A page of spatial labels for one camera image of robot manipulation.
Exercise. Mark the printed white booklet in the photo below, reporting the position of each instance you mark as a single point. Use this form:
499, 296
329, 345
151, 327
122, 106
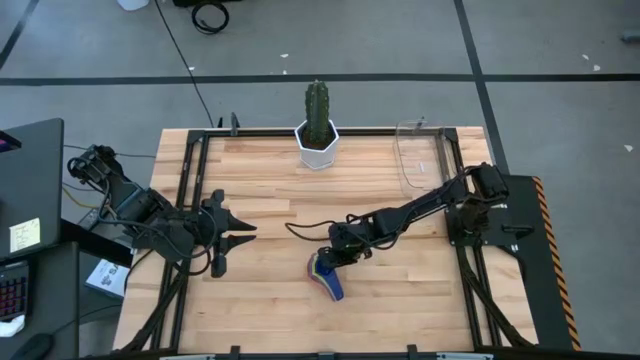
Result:
107, 277

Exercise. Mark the green cactus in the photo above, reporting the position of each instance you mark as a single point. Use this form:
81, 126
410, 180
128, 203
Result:
317, 110

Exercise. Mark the white round container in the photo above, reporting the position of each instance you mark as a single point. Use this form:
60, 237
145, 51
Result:
132, 4

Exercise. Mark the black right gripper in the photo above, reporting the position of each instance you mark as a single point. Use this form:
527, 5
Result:
350, 237

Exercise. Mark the black backlit keyboard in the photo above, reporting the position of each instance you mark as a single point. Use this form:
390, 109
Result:
12, 290

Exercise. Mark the black side platform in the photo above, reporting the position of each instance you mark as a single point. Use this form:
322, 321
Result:
540, 280

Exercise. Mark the black desk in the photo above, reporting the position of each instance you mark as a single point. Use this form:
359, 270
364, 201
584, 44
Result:
50, 290

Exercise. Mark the black computer monitor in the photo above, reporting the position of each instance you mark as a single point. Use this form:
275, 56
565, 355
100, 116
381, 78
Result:
30, 180

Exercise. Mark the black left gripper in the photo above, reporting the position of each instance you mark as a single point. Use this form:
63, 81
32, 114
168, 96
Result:
217, 230

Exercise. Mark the yellow sticky note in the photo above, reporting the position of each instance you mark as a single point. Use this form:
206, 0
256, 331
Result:
25, 235

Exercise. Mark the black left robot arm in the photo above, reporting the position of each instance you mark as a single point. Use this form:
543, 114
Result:
140, 210

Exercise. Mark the yellow black hazard tape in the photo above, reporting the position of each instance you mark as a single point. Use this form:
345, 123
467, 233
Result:
560, 280

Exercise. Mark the small indigo measuring cup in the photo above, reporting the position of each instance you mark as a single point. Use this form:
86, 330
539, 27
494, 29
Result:
330, 282

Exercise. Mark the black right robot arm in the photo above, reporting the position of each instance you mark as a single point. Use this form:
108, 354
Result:
425, 205

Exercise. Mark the black power adapter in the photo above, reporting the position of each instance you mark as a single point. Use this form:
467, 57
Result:
90, 218

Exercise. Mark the black aluminium table frame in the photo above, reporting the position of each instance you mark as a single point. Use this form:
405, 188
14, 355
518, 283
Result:
375, 132

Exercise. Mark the black computer mouse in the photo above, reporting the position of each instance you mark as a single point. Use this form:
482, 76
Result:
32, 347

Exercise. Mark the white hexagonal plant pot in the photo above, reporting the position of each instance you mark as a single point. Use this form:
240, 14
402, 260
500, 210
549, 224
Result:
317, 157

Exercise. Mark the clear plastic basket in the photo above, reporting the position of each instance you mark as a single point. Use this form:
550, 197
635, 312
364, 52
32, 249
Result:
425, 165

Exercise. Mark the grey floor object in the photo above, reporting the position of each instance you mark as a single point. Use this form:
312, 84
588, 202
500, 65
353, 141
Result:
631, 36

